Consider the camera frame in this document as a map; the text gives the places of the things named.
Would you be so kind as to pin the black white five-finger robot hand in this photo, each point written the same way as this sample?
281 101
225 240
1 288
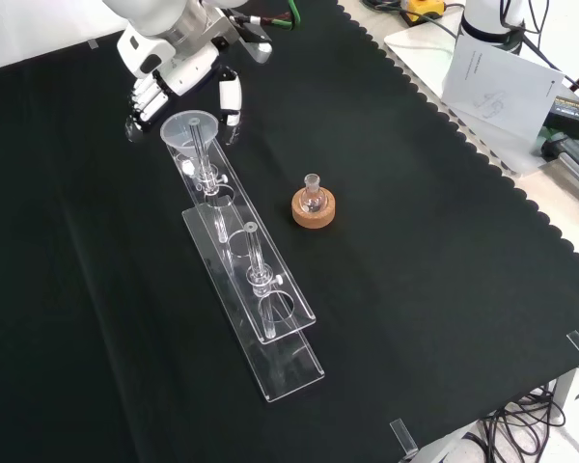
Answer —
188 72

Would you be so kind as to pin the translucent plastic funnel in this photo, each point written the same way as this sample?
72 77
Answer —
173 132

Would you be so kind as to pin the glass weighing funnel with powder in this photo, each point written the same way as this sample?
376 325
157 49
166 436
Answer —
131 135

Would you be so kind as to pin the clear acrylic funnel stand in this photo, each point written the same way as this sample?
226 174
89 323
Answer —
289 376

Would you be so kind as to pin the glass round-bottom flask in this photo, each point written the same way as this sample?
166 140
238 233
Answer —
312 198

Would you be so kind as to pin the pale board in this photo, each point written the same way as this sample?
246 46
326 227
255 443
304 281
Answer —
415 46

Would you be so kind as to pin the yellow stop button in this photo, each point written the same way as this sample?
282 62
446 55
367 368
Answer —
422 7

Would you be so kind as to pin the white paper booklet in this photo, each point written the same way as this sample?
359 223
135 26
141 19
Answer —
502 87

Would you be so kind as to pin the black bench cloth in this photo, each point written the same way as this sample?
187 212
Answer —
415 289

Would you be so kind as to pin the black power adapter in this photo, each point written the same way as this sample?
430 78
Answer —
576 113

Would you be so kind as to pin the green grey tool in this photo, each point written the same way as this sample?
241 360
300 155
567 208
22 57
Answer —
576 159

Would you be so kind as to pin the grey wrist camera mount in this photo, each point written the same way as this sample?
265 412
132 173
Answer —
258 50

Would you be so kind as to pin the white bench frame leg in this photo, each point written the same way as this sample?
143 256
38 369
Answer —
569 395

